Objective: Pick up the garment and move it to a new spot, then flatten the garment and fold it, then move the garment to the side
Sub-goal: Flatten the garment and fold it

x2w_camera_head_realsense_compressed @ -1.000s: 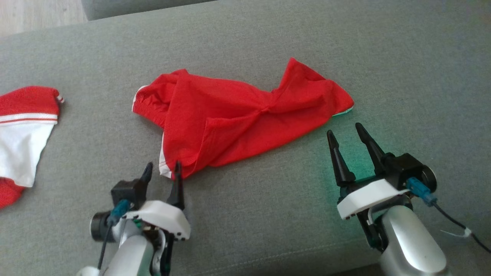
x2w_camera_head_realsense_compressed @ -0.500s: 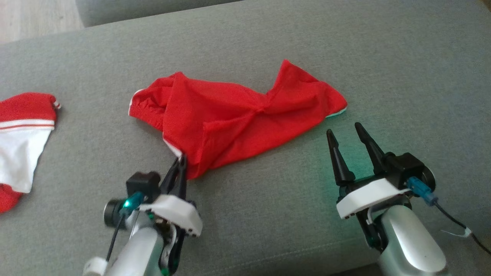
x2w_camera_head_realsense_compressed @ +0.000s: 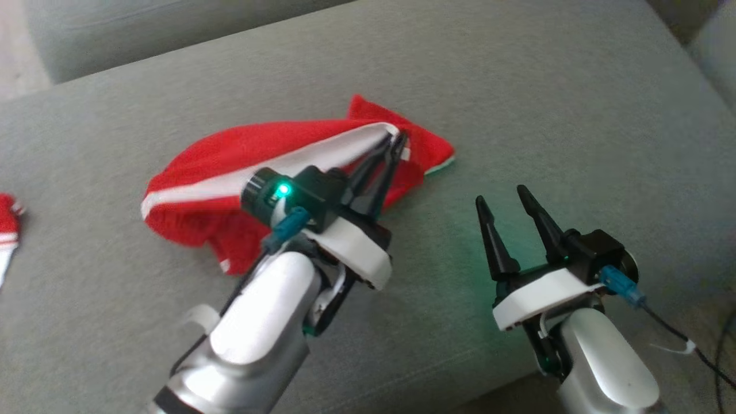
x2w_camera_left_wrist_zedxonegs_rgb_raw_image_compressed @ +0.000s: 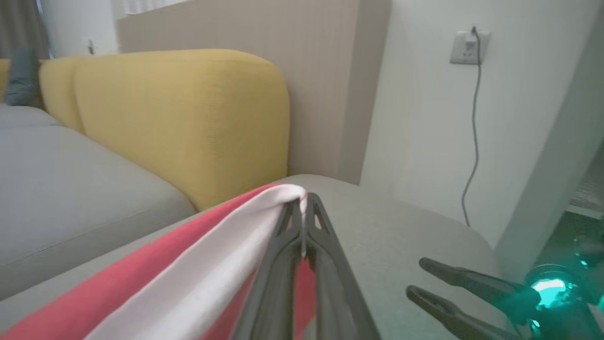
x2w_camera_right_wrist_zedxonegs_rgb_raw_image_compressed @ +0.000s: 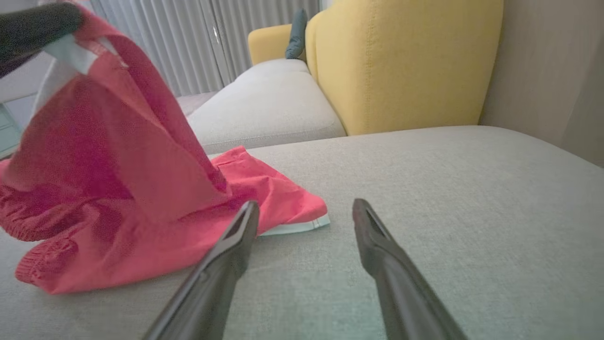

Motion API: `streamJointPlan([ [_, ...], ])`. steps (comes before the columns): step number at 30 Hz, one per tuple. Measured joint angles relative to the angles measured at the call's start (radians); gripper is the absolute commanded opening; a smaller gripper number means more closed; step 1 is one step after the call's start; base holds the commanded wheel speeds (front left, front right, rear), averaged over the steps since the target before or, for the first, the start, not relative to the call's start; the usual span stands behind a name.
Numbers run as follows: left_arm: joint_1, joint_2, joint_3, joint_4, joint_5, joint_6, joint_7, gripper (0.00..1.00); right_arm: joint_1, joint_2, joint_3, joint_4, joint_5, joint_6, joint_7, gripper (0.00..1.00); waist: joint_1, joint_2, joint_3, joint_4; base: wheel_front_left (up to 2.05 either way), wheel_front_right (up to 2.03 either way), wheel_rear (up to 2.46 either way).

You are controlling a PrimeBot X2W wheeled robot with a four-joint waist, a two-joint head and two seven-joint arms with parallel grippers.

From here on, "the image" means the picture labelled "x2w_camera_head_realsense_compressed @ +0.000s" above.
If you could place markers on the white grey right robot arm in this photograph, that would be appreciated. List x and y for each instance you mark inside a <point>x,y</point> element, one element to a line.
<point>604,362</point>

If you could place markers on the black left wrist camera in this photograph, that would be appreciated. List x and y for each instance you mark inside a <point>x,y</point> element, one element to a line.
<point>305,190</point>

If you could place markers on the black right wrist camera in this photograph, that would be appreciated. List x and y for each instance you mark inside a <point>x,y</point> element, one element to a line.
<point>598,250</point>

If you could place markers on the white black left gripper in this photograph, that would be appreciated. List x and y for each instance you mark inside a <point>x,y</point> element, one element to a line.
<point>356,247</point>

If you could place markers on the grey fabric sofa cushion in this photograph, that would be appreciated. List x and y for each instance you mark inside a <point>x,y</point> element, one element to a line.
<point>144,29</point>
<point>719,57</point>

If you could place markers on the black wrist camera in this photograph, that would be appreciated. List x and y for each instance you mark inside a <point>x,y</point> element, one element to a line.
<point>598,250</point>
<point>305,190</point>

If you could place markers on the red garment with white trim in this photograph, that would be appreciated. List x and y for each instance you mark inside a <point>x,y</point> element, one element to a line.
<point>230,149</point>

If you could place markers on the grey fabric sofa seat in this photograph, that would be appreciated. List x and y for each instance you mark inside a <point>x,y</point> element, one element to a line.
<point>517,115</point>

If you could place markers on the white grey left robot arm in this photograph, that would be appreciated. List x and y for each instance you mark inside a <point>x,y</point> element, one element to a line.
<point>259,322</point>

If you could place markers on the small red white garment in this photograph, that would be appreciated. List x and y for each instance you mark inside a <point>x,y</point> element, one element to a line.
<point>7,221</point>

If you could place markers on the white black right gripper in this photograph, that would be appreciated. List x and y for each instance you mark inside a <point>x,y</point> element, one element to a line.
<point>540,293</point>

